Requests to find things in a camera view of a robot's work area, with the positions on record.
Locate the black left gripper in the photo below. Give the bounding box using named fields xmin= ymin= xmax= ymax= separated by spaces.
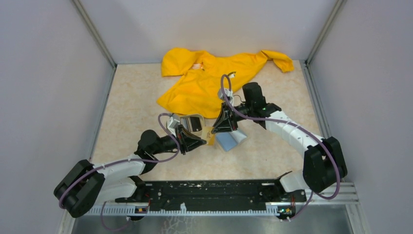
xmin=152 ymin=124 xmax=207 ymax=155

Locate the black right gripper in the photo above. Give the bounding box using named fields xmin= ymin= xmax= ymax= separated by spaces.
xmin=210 ymin=101 xmax=253 ymax=134

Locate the gold credit card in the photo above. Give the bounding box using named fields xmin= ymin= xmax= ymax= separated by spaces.
xmin=201 ymin=126 xmax=215 ymax=146

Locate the beige card holder wallet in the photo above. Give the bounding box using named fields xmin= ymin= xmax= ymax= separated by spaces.
xmin=215 ymin=130 xmax=247 ymax=152

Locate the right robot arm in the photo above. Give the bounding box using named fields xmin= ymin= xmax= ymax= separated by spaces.
xmin=212 ymin=82 xmax=348 ymax=201

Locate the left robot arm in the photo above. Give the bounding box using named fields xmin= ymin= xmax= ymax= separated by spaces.
xmin=53 ymin=124 xmax=207 ymax=218

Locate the black VIP front card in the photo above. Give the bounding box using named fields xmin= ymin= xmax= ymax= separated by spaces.
xmin=189 ymin=116 xmax=204 ymax=133

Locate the yellow jacket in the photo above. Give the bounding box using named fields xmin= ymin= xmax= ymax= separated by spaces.
xmin=157 ymin=48 xmax=294 ymax=118

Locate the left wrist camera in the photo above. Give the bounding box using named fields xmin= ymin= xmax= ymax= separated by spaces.
xmin=167 ymin=117 xmax=180 ymax=137

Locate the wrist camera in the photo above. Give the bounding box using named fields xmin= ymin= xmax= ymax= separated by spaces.
xmin=167 ymin=117 xmax=180 ymax=137
xmin=218 ymin=88 xmax=234 ymax=105

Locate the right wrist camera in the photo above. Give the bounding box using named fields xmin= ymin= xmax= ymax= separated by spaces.
xmin=218 ymin=88 xmax=234 ymax=105

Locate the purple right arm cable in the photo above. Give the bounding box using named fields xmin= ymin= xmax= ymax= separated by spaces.
xmin=220 ymin=74 xmax=341 ymax=222

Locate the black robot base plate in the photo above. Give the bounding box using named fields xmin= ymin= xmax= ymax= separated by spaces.
xmin=115 ymin=177 xmax=307 ymax=219

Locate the aluminium frame rail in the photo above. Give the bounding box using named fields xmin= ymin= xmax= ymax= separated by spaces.
xmin=69 ymin=180 xmax=359 ymax=220

